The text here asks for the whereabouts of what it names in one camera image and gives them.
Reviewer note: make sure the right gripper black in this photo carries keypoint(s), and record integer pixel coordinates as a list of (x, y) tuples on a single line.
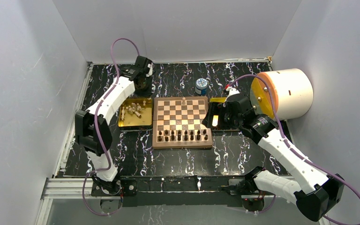
[(208, 119)]

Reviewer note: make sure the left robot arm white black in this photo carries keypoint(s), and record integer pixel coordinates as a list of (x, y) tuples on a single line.
[(92, 125)]

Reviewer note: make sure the left gold tin tray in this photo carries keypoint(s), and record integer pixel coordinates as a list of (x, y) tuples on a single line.
[(128, 121)]

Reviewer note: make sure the blue white small jar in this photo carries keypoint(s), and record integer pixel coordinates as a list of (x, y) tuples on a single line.
[(201, 85)]

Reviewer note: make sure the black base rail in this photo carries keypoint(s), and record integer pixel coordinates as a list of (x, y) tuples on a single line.
[(183, 189)]

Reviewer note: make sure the right gold tin tray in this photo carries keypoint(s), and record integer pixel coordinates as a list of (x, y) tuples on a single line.
[(217, 101)]

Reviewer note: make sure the gold tin tray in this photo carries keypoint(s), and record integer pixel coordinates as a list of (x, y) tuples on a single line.
[(128, 121), (217, 101)]

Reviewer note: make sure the wooden chess board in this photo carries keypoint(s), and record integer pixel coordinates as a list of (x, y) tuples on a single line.
[(169, 114)]

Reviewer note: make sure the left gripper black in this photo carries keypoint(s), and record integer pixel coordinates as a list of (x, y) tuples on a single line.
[(144, 93)]

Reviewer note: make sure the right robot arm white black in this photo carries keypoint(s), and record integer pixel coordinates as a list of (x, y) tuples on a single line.
[(313, 192)]

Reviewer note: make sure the white cylinder orange lid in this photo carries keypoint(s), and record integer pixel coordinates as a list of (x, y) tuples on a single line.
[(288, 92)]

